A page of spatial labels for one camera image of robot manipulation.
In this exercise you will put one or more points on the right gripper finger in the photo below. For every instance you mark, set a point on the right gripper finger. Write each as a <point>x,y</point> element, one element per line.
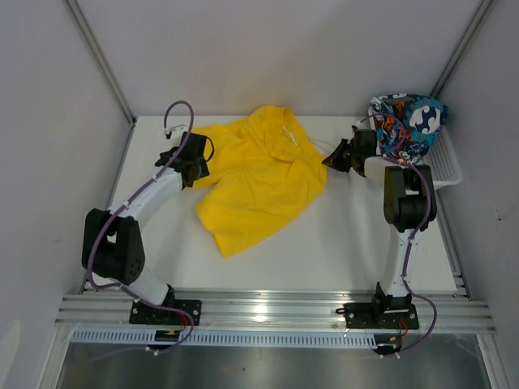
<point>342,150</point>
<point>338,161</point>

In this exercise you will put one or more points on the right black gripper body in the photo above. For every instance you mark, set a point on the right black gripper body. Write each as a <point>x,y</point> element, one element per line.
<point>343,159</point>

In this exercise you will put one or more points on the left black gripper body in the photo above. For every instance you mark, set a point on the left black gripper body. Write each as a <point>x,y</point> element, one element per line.
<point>203,170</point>

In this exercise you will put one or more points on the yellow shorts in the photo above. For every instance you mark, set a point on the yellow shorts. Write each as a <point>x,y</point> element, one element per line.
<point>263,172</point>

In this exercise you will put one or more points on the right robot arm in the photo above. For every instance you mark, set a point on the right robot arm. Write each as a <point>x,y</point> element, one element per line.
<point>409,206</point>

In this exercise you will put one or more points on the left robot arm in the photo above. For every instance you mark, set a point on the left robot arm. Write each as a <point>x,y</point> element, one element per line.
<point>113,246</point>

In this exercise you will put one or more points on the patterned blue orange shorts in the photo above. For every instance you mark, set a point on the patterned blue orange shorts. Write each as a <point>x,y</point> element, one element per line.
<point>407,125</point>

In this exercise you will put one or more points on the white plastic basket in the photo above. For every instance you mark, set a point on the white plastic basket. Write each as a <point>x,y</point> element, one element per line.
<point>441,158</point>

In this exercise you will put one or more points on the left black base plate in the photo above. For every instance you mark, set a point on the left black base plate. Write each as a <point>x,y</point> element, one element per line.
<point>146,315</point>

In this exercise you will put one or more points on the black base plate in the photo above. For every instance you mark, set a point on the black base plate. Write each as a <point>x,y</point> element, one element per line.
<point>146,315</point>
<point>369,316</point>

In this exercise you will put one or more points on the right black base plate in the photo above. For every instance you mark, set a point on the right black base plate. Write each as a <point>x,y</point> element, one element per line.
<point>369,316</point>

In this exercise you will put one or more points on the white slotted cable duct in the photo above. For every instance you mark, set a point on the white slotted cable duct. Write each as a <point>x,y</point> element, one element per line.
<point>268,339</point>

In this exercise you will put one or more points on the aluminium mounting rail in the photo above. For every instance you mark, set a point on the aluminium mounting rail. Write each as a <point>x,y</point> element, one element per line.
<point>262,310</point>

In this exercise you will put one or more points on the left aluminium frame post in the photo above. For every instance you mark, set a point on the left aluminium frame post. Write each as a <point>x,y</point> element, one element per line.
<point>97,55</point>

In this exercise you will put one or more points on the aluminium frame post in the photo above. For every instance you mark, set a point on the aluminium frame post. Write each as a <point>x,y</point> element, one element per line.
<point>97,55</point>
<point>476,23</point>

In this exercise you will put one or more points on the right aluminium frame post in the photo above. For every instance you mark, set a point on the right aluminium frame post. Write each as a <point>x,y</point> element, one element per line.
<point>476,23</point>

